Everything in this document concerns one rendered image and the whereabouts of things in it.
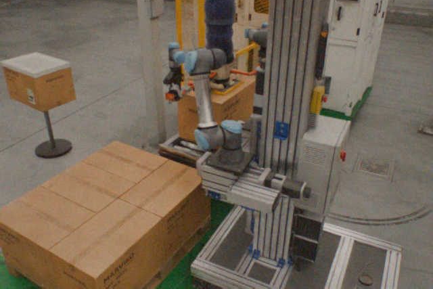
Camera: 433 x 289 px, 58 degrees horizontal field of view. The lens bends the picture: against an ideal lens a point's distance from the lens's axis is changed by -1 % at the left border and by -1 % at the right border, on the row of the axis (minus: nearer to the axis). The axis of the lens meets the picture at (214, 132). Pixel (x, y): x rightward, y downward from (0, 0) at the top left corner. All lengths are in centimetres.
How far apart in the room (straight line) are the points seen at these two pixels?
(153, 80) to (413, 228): 275
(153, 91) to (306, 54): 236
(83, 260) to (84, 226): 30
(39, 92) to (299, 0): 280
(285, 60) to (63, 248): 169
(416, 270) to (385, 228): 46
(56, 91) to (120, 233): 202
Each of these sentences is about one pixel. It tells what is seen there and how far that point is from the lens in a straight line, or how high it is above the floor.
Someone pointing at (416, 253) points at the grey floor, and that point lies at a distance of 356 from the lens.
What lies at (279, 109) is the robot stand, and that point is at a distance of 221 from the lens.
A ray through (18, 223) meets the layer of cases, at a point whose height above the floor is 54.
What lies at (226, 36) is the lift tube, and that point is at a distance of 301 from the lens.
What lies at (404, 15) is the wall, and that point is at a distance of 1116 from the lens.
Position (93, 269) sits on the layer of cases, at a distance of 244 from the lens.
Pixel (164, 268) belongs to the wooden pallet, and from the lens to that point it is 298.
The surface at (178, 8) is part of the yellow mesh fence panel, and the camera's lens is 434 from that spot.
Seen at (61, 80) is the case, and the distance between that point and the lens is 422.
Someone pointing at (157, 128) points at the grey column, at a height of 27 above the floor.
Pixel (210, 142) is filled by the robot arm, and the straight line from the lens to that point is 214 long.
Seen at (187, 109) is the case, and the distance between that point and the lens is 310.
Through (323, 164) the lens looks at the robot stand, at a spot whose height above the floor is 110.
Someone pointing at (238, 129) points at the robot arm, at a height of 125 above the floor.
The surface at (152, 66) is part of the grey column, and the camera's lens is 405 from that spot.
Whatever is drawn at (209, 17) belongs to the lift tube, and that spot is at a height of 164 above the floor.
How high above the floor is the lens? 227
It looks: 28 degrees down
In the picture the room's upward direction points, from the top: straight up
